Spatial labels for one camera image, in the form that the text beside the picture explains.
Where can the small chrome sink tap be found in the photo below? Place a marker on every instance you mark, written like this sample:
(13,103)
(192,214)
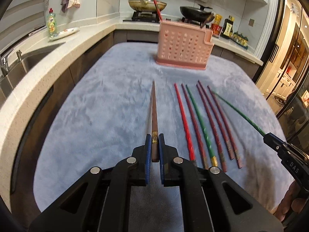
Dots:
(18,55)

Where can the green chopstick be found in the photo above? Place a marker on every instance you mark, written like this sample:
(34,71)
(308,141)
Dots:
(200,125)
(239,114)

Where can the black gas stove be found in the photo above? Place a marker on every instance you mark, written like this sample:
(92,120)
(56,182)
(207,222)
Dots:
(144,17)

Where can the person's right hand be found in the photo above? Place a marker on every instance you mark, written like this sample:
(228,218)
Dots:
(288,200)

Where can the red chopstick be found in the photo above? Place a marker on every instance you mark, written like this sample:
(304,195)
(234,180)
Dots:
(158,11)
(184,123)

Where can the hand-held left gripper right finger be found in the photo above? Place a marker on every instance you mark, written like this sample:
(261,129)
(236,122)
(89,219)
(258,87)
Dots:
(162,159)

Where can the pink perforated utensil holder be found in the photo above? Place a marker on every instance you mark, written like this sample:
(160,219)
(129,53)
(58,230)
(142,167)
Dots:
(183,46)

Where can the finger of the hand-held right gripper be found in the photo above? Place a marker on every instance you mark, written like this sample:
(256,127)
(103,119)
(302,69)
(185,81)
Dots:
(274,141)

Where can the patterned ceramic plate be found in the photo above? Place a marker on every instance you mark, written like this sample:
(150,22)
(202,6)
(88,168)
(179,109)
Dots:
(66,32)

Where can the speckled white kitchen counter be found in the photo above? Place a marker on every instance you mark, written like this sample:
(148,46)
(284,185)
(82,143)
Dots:
(79,41)

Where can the yellow seasoning packet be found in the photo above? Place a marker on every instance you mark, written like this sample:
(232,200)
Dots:
(217,19)

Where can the black wok with lid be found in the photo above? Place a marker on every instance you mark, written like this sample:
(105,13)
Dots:
(193,11)

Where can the dark soy sauce bottle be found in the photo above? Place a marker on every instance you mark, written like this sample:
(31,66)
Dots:
(227,29)

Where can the rack of spice jars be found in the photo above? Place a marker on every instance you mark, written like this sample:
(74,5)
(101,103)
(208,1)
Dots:
(240,40)

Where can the red seasoning container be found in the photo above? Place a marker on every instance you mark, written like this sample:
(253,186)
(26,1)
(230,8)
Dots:
(216,30)

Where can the white window blinds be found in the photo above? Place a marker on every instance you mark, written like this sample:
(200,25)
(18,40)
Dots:
(21,12)

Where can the chrome kitchen faucet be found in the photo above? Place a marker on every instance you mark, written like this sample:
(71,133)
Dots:
(4,65)

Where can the green dish soap bottle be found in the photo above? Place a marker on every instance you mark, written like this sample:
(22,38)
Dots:
(52,24)

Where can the stainless steel sink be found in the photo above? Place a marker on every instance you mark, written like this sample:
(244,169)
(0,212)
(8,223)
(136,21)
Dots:
(36,58)

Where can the brown wall switch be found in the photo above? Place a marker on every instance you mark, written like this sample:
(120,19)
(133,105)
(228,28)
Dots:
(251,22)

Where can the beige pan with glass lid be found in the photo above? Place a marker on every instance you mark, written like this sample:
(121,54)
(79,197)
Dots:
(144,4)

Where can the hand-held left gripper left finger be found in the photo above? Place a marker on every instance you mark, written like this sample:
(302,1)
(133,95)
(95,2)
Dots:
(148,159)

